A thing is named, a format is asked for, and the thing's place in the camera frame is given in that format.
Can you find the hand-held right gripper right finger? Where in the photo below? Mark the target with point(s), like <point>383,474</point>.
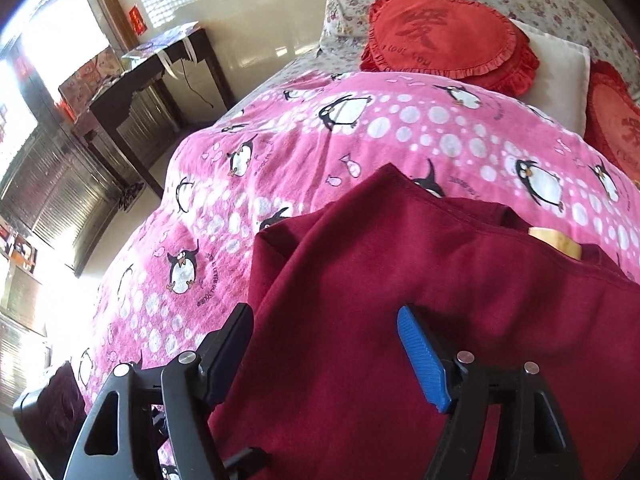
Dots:
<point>425,355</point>

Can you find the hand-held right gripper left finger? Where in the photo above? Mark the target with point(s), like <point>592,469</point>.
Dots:
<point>230,355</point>

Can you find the dark red sweater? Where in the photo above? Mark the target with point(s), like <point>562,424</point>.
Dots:
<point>375,270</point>

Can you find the pink penguin print blanket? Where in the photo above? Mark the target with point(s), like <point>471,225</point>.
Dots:
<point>400,125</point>

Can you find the dark slatted cabinet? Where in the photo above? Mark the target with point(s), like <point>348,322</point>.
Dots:
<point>60,195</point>

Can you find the dark wooden desk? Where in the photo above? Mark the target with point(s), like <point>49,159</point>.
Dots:
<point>130,100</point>

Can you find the small red heart pillow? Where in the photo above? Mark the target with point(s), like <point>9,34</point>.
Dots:
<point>617,125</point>

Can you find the white pillow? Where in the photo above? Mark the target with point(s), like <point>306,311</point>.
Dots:
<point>555,75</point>

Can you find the red printed gift box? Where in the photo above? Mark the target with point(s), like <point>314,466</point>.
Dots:
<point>87,80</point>

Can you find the large red heart pillow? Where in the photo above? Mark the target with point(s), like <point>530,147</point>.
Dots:
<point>440,30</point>

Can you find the small floral pillow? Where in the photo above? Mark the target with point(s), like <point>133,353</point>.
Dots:
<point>345,10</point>

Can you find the red paper wall sign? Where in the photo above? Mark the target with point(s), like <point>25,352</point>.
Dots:
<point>137,19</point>

